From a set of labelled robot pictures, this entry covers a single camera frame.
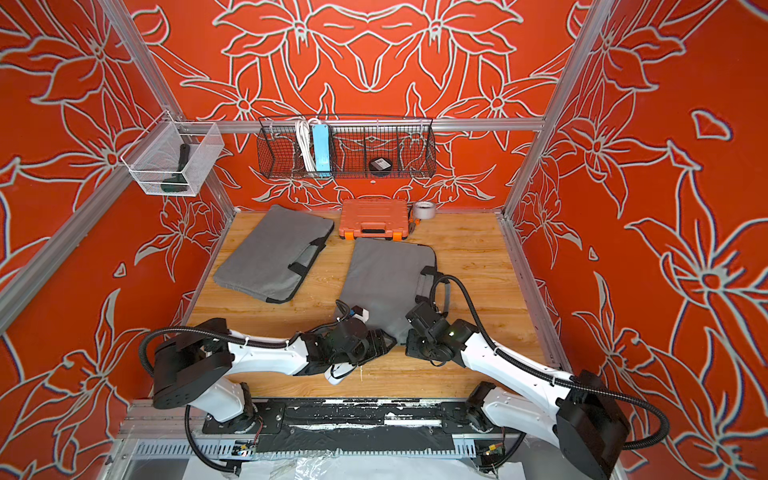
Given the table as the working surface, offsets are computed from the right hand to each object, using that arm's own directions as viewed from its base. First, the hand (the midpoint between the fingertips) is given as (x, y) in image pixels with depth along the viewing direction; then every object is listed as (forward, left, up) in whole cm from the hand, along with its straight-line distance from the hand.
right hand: (407, 345), depth 81 cm
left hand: (-1, +4, +1) cm, 4 cm away
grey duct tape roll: (+54, -9, 0) cm, 55 cm away
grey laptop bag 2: (+22, +7, -1) cm, 23 cm away
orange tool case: (+49, +11, 0) cm, 50 cm away
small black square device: (+50, +8, +24) cm, 56 cm away
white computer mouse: (-10, +17, +8) cm, 21 cm away
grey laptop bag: (+28, +47, 0) cm, 54 cm away
